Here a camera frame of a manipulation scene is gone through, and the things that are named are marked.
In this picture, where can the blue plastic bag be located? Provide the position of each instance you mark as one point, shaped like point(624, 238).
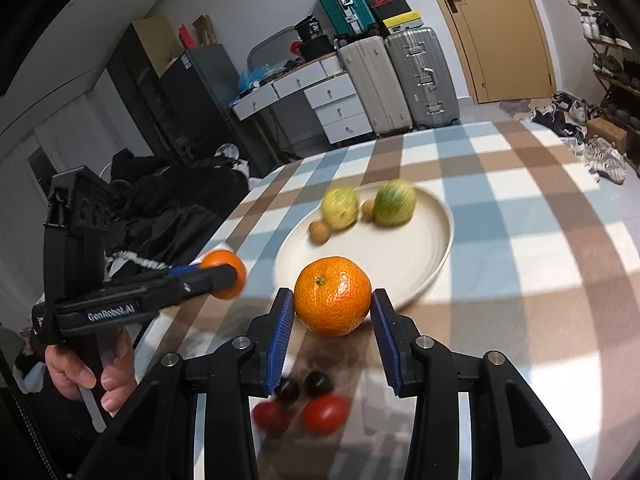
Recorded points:
point(255, 77)

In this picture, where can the pair of white grey sneakers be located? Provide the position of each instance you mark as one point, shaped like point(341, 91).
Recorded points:
point(605, 160)

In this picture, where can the grey arched mirror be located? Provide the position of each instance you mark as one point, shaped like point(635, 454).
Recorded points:
point(270, 40)

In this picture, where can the red flat packet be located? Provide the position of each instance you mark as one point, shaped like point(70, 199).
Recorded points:
point(186, 37)

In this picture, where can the shoe rack with shoes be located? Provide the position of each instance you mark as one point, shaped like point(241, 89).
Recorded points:
point(607, 30)

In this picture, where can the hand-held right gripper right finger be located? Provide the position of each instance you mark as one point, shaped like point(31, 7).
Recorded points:
point(386, 340)

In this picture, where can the small red item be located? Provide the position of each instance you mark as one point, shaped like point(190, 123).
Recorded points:
point(296, 48)

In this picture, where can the wooden door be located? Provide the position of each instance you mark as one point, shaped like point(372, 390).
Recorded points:
point(500, 35)

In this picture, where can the beige suitcase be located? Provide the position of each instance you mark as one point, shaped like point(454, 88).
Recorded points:
point(372, 85)

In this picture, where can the cream round plate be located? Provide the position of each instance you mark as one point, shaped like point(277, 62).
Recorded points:
point(390, 260)

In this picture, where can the yellow and black shoe box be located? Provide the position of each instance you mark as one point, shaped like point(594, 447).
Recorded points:
point(402, 21)

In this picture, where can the small brown cardboard box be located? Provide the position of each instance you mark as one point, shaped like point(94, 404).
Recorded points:
point(606, 132)

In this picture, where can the white desk with drawers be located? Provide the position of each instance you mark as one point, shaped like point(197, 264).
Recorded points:
point(330, 105)

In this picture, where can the silver suitcase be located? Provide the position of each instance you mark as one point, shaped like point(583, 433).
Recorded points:
point(422, 75)

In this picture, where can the brown longan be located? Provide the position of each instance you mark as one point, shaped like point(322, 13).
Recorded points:
point(319, 231)
point(368, 209)

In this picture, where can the red tomato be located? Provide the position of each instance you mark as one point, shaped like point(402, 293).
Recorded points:
point(270, 416)
point(325, 413)

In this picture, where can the dark cherry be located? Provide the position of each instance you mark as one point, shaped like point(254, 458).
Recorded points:
point(287, 389)
point(318, 383)

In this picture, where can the wooden shoe rack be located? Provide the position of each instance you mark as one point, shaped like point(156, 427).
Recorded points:
point(602, 85)

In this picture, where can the large cardboard box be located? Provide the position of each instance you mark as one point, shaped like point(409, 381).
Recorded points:
point(157, 42)

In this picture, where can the orange mandarin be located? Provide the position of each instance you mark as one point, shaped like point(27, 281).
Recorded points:
point(225, 260)
point(332, 295)

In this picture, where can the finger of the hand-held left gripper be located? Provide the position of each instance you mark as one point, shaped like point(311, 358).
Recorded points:
point(185, 270)
point(210, 280)

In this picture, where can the black jacket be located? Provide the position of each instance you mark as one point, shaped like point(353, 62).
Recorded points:
point(175, 200)

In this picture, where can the dark cabinet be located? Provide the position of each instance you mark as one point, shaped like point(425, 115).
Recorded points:
point(200, 100)

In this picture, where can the pile of dark shoes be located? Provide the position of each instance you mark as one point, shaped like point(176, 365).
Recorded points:
point(557, 115)

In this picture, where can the yellow-green bumpy citrus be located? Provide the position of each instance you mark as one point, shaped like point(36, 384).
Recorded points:
point(340, 208)

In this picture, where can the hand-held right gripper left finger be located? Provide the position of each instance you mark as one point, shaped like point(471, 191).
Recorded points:
point(280, 340)

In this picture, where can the black bag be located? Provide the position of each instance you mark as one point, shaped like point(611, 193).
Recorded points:
point(315, 37)

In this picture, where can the white round object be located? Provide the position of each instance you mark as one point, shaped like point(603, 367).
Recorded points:
point(227, 151)

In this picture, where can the grey door mat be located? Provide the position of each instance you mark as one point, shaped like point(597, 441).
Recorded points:
point(517, 107)

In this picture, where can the person's left hand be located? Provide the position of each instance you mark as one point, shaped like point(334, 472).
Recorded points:
point(67, 367)

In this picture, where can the brown flat cardboard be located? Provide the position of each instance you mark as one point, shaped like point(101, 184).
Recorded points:
point(205, 29)

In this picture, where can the green bumpy citrus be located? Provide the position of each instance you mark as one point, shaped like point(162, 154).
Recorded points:
point(395, 202)

